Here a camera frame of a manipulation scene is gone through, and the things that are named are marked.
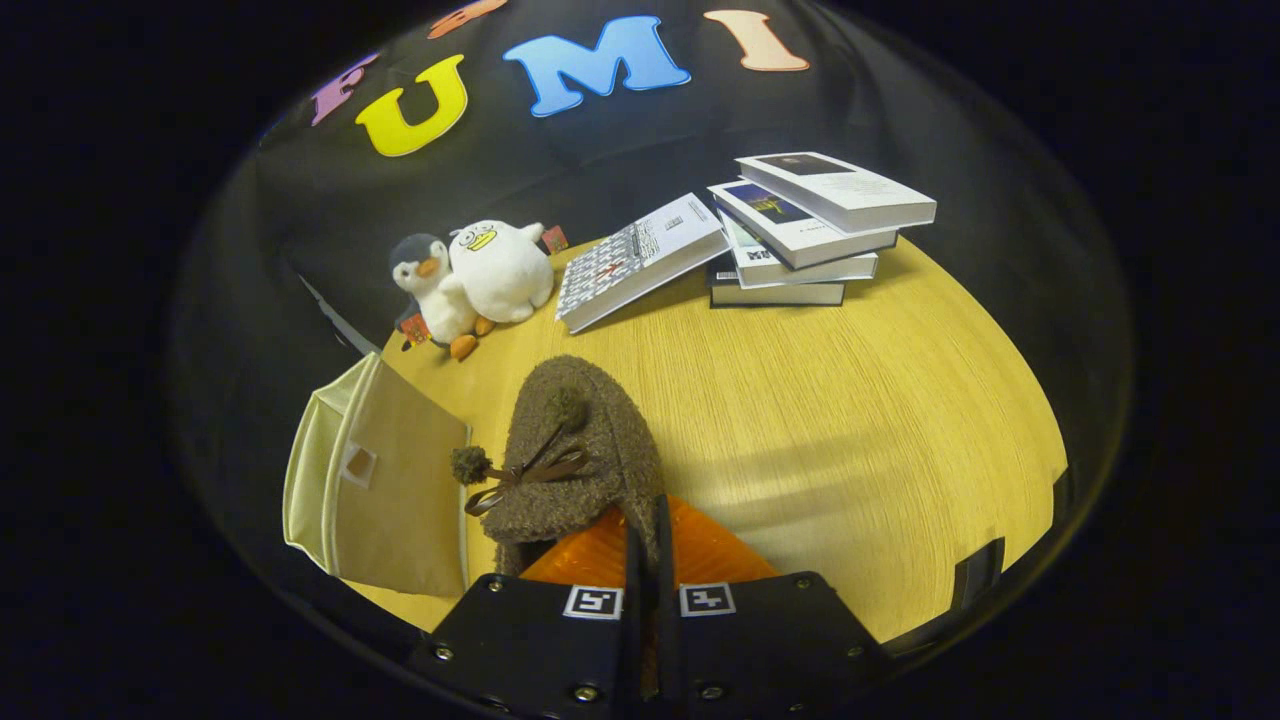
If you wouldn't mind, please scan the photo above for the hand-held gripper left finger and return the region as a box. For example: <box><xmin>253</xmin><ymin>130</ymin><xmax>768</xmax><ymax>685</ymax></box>
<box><xmin>404</xmin><ymin>503</ymin><xmax>647</xmax><ymax>720</ymax></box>

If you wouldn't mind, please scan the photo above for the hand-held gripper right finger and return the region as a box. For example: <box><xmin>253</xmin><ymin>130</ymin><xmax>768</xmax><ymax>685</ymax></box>
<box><xmin>648</xmin><ymin>495</ymin><xmax>893</xmax><ymax>717</ymax></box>

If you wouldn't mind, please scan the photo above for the cream fabric storage box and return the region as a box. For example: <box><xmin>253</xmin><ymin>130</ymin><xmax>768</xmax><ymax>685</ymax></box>
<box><xmin>283</xmin><ymin>352</ymin><xmax>473</xmax><ymax>599</ymax></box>

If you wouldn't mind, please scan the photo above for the brown fuzzy shoe with bow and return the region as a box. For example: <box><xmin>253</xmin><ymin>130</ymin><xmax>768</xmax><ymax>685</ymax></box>
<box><xmin>450</xmin><ymin>355</ymin><xmax>667</xmax><ymax>577</ymax></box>

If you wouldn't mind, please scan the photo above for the grey penguin plush toy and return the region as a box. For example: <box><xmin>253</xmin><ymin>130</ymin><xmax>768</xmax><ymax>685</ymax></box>
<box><xmin>389</xmin><ymin>233</ymin><xmax>497</xmax><ymax>362</ymax></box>

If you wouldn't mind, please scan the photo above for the white duck plush toy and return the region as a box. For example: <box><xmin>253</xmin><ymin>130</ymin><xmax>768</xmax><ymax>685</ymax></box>
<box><xmin>447</xmin><ymin>220</ymin><xmax>570</xmax><ymax>325</ymax></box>

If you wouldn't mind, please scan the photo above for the plain white book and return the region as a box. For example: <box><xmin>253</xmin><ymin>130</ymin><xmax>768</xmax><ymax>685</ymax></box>
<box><xmin>720</xmin><ymin>215</ymin><xmax>880</xmax><ymax>290</ymax></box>

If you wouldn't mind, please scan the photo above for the white patterned cover book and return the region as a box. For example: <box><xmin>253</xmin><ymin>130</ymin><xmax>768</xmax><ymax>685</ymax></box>
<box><xmin>555</xmin><ymin>193</ymin><xmax>732</xmax><ymax>335</ymax></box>

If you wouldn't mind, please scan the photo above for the white book blue picture cover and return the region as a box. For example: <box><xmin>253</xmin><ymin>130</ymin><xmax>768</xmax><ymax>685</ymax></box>
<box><xmin>708</xmin><ymin>180</ymin><xmax>900</xmax><ymax>272</ymax></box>

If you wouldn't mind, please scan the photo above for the dark table edge strap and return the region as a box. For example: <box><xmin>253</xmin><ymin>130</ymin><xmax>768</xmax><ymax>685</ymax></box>
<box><xmin>950</xmin><ymin>537</ymin><xmax>1007</xmax><ymax>612</ymax></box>

